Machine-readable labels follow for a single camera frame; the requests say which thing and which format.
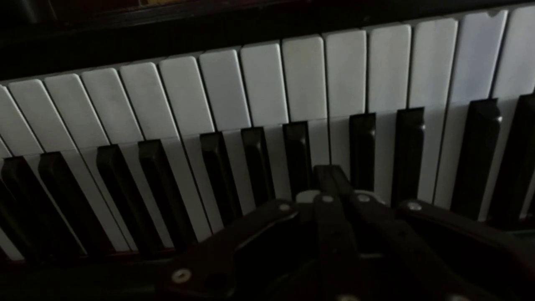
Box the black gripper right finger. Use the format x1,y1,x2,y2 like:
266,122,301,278
329,166,535,301

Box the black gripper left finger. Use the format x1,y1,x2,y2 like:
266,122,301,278
165,166,356,301

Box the black digital piano keyboard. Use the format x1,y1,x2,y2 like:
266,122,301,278
0,0,535,301

